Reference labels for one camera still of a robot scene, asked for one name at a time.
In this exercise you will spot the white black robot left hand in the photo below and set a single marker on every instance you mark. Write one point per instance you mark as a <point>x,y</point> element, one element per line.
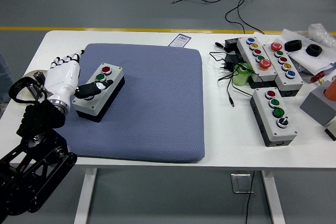
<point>63,77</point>

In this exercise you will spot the grey four-button control box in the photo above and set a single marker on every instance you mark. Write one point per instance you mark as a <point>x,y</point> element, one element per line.
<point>286,134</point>
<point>115,73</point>

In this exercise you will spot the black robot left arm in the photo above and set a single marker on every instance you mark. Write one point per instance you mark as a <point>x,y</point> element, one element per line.
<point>39,119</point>

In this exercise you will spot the grey five-button control box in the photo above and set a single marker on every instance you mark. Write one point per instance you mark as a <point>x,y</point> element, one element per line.
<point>294,83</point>
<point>265,73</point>

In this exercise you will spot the blue-grey padded mat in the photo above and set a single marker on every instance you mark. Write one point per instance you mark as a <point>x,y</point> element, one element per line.
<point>157,103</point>

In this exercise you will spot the purple white barcode label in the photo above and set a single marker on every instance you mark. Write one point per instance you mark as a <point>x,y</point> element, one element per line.
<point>179,40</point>

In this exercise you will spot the white table leg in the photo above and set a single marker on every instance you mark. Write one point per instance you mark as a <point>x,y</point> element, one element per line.
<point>274,200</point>
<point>85,197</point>

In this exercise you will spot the black plug adapter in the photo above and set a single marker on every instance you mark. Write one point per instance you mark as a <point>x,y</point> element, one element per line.
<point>228,66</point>

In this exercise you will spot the black power adapter block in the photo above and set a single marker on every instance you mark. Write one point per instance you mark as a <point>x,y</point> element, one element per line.
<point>231,43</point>
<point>233,57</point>

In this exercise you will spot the green tape roll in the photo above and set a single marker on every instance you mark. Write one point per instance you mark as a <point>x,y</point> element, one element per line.
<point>240,79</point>

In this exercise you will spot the metal floor socket plate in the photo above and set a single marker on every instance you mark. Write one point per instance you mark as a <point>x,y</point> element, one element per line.
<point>240,183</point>

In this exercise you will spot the white paper sheet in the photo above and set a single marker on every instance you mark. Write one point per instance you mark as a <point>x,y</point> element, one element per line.
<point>312,61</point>

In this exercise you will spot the grey block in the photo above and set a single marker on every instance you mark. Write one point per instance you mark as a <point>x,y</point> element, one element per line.
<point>315,106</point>

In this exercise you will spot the small red part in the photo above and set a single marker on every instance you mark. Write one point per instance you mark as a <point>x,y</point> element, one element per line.
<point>317,77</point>

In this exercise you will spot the clear plastic bag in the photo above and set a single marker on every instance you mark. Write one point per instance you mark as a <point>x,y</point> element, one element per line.
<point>320,33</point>

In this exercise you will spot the orange cylinder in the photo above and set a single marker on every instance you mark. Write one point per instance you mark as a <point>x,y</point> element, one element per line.
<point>331,91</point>

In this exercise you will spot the small white black box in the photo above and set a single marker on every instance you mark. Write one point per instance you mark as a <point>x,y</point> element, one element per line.
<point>332,129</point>

